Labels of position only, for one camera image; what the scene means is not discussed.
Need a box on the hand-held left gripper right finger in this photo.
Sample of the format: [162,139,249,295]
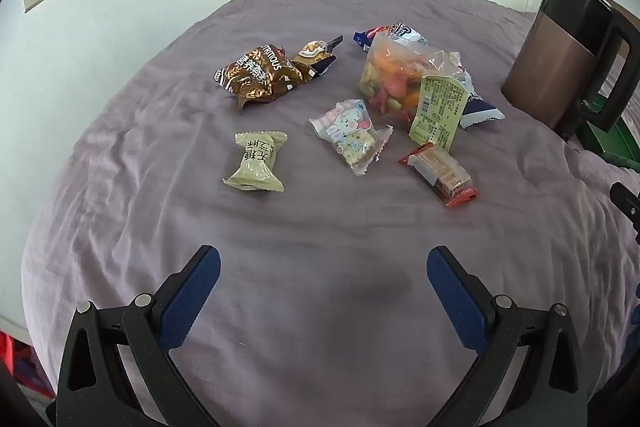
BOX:
[426,245,588,427]

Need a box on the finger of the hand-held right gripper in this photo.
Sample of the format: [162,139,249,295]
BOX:
[609,182,640,233]

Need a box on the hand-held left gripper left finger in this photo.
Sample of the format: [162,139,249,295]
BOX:
[56,245,222,427]

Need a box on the green box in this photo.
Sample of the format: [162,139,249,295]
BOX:
[575,92,640,170]

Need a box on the red biscuit packet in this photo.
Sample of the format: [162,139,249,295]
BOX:
[398,144,480,208]

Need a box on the pale green snack packet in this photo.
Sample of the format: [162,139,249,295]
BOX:
[222,131,289,194]

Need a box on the white blue snack packet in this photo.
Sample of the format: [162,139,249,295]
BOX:
[450,52,505,129]

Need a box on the pink cartoon snack packet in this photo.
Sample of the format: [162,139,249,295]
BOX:
[308,99,394,178]

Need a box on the clear bag of colourful candy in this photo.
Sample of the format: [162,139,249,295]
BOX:
[359,32,471,155]

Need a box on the brown snack packet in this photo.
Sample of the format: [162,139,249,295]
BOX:
[214,43,316,112]

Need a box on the small dark blue snack packet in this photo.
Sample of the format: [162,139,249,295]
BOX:
[292,35,345,78]

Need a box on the blue white wafer packet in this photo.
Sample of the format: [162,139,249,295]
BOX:
[353,22,430,55]

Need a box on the purple bed sheet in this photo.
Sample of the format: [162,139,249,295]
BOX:
[20,0,640,427]

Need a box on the brown black appliance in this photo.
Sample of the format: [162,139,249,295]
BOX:
[501,0,632,140]

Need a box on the red plastic crate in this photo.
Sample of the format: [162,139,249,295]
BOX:
[0,332,56,403]

